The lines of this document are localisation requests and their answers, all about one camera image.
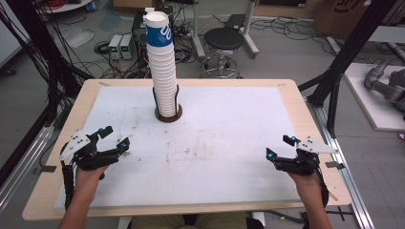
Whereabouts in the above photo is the person's right hand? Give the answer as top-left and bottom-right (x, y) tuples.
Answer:
(288, 172), (323, 196)

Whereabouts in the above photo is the stack of white paper cups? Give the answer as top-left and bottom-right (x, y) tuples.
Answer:
(144, 10), (180, 118)

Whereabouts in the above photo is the black electronics box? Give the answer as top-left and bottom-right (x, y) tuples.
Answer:
(131, 5), (176, 50)

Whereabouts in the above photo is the grey power supply unit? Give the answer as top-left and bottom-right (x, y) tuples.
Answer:
(119, 33), (135, 60)
(108, 33), (123, 60)

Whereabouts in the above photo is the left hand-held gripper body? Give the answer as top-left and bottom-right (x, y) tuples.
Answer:
(59, 130), (119, 172)

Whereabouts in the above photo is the person's left hand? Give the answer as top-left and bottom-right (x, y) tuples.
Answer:
(75, 164), (111, 198)

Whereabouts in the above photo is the black round stool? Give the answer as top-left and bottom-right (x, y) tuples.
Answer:
(200, 27), (246, 80)

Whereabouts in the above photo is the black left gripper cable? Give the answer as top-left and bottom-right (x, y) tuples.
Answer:
(60, 160), (76, 212)

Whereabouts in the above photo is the white table mat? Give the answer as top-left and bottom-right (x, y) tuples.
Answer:
(53, 85), (302, 210)

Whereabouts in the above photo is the aluminium rail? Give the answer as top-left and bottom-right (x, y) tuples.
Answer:
(0, 124), (55, 213)
(306, 97), (376, 229)

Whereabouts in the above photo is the cardboard box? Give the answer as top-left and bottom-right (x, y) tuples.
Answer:
(312, 0), (397, 40)

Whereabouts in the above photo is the black metal frame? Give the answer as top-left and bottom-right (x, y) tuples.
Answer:
(298, 0), (400, 138)
(0, 0), (95, 189)

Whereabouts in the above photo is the tangle of floor cables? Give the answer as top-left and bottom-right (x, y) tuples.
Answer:
(250, 14), (333, 44)

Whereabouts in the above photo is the white floor board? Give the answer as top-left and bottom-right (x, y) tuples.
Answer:
(343, 62), (405, 133)

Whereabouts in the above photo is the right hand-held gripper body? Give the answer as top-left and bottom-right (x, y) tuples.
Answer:
(274, 136), (339, 177)

